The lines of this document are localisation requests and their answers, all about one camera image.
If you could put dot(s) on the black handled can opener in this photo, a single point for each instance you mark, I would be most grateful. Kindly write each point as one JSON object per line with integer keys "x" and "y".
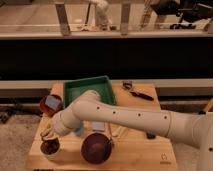
{"x": 128, "y": 86}

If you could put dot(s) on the dark maroon bowl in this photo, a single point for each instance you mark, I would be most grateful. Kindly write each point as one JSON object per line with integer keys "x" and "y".
{"x": 96, "y": 148}

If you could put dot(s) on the yellow black stand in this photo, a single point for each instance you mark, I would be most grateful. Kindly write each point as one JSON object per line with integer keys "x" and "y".
{"x": 207, "y": 108}

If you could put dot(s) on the light blue sponge block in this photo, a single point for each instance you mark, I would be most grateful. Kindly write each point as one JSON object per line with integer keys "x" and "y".
{"x": 53, "y": 102}

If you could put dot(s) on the blue plastic cup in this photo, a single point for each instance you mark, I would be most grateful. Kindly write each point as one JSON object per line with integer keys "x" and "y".
{"x": 79, "y": 131}

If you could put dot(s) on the dark purple grape bunch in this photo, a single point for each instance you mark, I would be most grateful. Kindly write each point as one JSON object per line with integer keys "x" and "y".
{"x": 50, "y": 146}

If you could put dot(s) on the green plastic tray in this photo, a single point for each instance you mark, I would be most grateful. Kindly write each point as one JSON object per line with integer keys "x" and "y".
{"x": 101, "y": 84}

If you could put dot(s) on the clear glass cup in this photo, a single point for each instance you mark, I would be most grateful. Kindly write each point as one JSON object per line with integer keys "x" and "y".
{"x": 98, "y": 126}

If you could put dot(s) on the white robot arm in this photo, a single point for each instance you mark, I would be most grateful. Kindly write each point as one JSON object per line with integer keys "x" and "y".
{"x": 194, "y": 130}

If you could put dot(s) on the white paper cup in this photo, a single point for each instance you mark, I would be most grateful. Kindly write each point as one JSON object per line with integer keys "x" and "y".
{"x": 51, "y": 156}

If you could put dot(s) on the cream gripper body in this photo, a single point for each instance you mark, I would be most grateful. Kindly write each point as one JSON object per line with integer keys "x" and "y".
{"x": 48, "y": 133}

